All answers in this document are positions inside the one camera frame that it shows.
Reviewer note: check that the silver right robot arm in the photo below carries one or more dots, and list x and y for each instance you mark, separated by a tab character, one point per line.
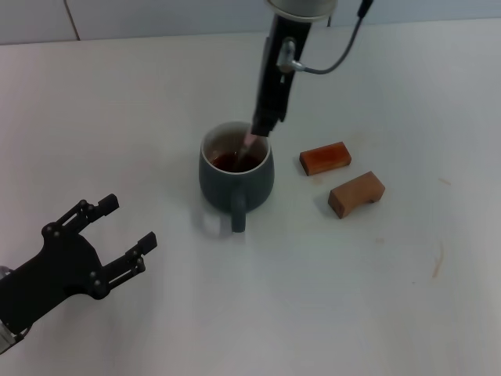
301	8

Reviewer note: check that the dark brown tea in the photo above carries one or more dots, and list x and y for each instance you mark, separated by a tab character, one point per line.
223	162

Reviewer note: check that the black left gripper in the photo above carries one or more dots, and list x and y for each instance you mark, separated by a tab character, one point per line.
58	270

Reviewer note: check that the reddish flat wooden block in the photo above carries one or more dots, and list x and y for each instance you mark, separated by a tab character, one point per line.
325	158

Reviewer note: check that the light arched wooden block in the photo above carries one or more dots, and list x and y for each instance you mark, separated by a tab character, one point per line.
352	194

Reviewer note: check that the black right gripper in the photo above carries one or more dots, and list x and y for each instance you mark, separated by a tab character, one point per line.
272	90

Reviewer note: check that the dark grey ceramic cup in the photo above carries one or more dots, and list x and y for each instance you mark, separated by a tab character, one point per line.
223	192

